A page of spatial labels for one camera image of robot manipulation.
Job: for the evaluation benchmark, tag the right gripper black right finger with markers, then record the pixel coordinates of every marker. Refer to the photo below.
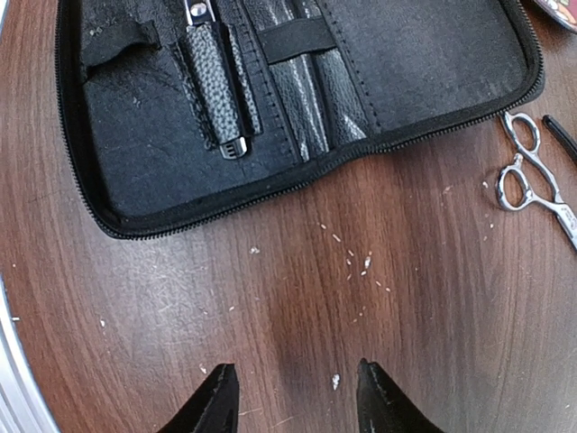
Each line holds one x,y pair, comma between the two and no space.
383,407

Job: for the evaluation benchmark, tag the black zippered tool case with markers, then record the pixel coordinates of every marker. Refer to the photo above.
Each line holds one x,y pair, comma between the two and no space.
322,83

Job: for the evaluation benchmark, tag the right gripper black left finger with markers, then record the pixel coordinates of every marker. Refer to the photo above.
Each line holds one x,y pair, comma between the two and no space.
214,406

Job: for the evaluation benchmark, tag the black hair clip near mug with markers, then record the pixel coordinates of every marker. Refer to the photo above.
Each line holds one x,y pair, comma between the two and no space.
562,136

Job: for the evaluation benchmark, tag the red floral plate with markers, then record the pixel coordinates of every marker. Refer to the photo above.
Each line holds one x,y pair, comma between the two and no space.
562,11

